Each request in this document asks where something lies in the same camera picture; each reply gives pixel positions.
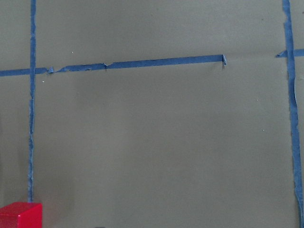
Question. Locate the red block moved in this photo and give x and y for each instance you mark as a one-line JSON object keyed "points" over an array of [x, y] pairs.
{"points": [[21, 215]]}

